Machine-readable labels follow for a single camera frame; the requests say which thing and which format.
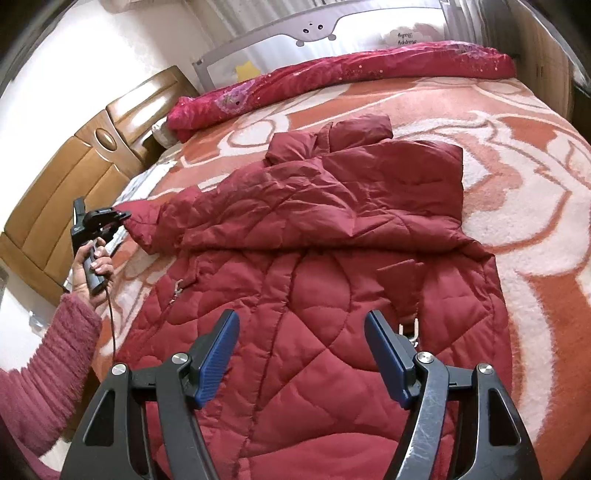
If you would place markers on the orange and white blanket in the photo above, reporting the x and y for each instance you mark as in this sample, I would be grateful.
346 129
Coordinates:
531 194

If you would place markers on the wooden headboard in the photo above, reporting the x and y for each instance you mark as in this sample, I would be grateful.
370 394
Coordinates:
60 194

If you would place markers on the red quilted jacket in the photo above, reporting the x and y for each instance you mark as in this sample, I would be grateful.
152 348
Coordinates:
323 277

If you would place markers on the person's left hand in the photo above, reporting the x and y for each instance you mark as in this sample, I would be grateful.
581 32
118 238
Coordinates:
78 279

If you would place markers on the white pillow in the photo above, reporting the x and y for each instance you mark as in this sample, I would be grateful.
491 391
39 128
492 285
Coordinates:
162 134

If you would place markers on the grey bed guard rail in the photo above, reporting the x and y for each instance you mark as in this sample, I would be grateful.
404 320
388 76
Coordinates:
277 27

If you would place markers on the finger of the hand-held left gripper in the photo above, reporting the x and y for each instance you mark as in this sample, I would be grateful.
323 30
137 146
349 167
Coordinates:
121 215

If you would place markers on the red floral quilt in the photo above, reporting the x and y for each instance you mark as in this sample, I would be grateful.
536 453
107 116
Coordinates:
323 78

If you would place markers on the person's left forearm pink sleeve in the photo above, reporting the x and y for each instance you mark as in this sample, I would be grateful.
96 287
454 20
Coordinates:
44 378

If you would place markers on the white curtain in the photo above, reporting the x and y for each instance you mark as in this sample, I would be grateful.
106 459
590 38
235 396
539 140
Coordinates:
383 2

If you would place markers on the white printed cushion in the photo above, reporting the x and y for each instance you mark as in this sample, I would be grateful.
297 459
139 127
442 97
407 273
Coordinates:
406 34

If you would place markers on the wooden wardrobe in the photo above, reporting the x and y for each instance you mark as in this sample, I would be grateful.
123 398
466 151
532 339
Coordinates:
540 50

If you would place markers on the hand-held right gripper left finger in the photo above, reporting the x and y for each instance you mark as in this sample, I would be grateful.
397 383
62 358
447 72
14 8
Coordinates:
217 360

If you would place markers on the silver white bed sheet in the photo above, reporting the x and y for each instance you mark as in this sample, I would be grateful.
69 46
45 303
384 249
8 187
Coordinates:
138 182

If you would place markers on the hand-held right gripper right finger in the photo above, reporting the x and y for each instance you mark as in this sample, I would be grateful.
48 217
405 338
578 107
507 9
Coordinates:
390 360

